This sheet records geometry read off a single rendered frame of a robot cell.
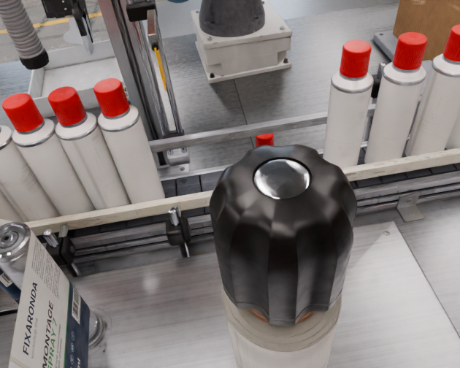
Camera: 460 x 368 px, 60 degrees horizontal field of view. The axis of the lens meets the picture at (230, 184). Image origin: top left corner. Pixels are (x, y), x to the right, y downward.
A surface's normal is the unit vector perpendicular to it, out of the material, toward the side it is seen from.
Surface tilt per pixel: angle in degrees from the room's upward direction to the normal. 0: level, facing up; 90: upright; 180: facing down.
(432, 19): 90
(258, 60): 90
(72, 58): 92
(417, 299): 0
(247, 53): 90
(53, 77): 3
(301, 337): 2
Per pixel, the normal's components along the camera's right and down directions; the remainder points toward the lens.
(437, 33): -0.98, 0.18
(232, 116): -0.09, -0.69
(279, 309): -0.11, 0.73
